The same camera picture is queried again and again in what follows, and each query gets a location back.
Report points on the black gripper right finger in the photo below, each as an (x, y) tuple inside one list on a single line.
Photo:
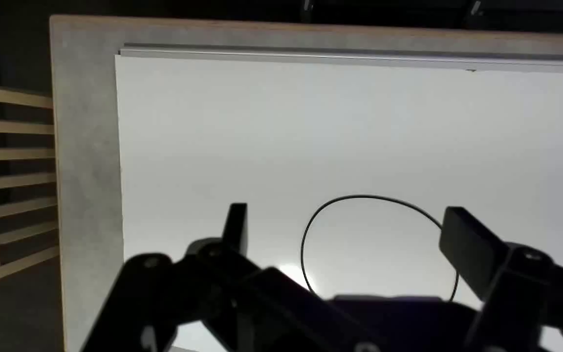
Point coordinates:
[(489, 261)]

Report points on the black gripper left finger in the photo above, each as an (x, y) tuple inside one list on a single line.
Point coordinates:
[(229, 280)]

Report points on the large white whiteboard sheet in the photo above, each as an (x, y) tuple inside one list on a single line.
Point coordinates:
[(294, 130)]

